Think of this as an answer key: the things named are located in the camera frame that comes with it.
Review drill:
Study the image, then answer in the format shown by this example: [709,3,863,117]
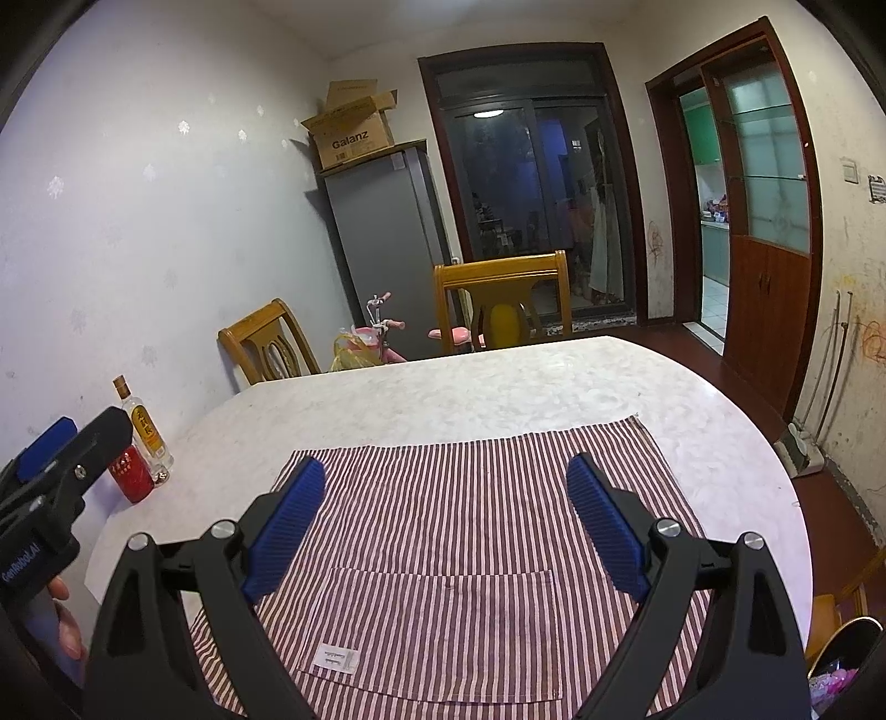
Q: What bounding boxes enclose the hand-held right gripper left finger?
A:
[83,455,328,720]

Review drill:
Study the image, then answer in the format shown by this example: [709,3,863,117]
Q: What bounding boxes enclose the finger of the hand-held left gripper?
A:
[0,416,79,487]
[0,405,135,528]

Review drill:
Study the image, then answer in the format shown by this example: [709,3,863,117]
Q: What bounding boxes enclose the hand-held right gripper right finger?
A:
[566,453,811,720]

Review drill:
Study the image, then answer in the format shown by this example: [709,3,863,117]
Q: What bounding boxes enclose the black trash bin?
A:
[806,615,886,720]

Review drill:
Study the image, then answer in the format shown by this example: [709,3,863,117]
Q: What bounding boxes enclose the person's left hand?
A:
[45,577,89,664]

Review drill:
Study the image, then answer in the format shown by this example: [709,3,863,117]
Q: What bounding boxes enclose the red liquor bottle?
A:
[107,446,155,505]

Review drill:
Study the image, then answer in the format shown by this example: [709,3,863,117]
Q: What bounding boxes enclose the clear liquor bottle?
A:
[112,375,174,480]

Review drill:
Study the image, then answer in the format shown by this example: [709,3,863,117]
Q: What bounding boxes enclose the striped cloth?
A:
[188,414,714,720]

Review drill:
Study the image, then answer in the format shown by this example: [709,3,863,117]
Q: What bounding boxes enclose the yellow plastic bag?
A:
[328,331,386,376]

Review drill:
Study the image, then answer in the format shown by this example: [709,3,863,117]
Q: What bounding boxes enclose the wooden chair with oval back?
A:
[218,298,322,387]

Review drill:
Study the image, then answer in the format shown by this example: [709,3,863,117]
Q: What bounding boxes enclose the patterned door mat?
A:
[545,315,637,340]

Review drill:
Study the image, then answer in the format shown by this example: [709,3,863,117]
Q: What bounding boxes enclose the white power strip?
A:
[775,422,825,479]

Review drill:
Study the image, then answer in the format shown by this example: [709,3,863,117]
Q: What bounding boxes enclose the yellow rounded object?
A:
[488,302,526,349]

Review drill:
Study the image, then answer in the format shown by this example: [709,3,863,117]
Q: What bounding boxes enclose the curved wooden chair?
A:
[805,582,870,660]

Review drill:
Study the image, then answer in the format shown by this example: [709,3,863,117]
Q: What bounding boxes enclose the pink tricycle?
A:
[349,291,490,365]

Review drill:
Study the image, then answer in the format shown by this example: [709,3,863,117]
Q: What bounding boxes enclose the white hanging cloth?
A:
[588,186,625,296]

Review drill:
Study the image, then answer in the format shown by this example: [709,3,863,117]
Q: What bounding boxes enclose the kitchen counter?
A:
[699,213,732,286]

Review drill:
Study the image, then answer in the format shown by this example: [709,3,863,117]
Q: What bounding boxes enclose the grey refrigerator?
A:
[316,140,462,362]

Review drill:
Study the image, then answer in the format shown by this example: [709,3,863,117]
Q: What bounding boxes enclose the dark glass sliding door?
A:
[417,43,649,328]

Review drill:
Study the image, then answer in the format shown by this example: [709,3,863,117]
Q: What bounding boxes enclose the open cardboard box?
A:
[301,79,400,173]

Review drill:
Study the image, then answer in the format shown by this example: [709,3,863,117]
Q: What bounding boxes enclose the wooden chair with flat rail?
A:
[433,250,574,356]

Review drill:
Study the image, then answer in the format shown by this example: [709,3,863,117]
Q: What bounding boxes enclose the white wall pipe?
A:
[808,294,854,445]
[795,291,843,431]

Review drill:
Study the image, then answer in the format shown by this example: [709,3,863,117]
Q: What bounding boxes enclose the green wall cabinet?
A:
[681,89,725,167]

